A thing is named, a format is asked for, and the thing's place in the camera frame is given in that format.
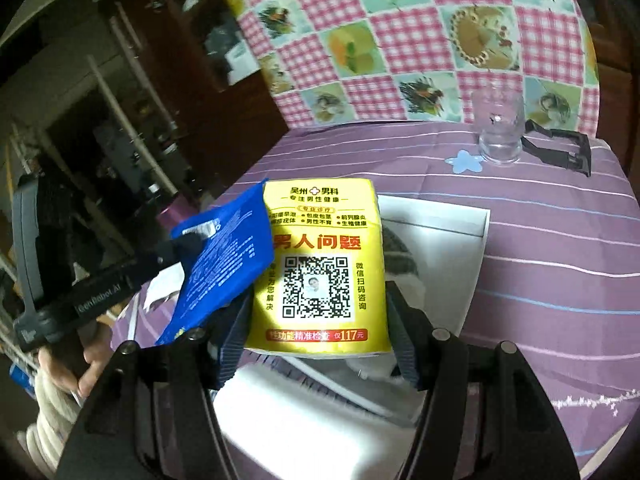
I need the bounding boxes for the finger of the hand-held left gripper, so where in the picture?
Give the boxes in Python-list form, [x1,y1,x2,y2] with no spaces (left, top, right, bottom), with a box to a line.
[155,234,213,273]

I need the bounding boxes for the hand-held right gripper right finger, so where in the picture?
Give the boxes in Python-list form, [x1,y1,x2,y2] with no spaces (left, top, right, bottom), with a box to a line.
[382,282,582,480]

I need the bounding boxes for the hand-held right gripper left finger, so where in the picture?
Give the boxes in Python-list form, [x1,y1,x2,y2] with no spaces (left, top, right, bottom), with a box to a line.
[57,292,257,480]

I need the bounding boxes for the blue plastic packet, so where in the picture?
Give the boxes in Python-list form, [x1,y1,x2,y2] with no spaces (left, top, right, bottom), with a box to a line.
[155,182,275,346]

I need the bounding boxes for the white cardboard box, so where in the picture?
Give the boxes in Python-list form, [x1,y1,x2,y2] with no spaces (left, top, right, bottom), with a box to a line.
[214,192,492,480]

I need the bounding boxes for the yellow tissue pack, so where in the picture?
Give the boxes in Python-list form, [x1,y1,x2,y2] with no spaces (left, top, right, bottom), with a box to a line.
[244,178,392,357]

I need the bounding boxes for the person's left forearm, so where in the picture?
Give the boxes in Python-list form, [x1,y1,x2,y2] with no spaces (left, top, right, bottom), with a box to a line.
[17,370,82,467]

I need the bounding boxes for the person's left hand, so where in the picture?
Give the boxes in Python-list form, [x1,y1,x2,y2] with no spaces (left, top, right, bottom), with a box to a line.
[37,320,109,397]

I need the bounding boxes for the purple striped tablecloth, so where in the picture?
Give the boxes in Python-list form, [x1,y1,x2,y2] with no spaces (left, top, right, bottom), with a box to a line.
[112,120,635,480]

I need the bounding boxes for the dark wooden shelf unit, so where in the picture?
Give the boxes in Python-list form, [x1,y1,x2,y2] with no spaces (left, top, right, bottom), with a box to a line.
[0,0,291,281]

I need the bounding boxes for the clear glass cup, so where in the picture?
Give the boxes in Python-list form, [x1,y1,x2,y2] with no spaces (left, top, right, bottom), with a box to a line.
[472,85,527,166]

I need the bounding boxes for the pink checkered printed cloth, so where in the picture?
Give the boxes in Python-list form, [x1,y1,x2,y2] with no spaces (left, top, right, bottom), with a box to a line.
[207,0,601,137]

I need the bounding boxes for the black plastic bracket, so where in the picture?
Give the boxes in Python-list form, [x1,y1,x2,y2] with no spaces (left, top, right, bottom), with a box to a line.
[520,120,594,177]

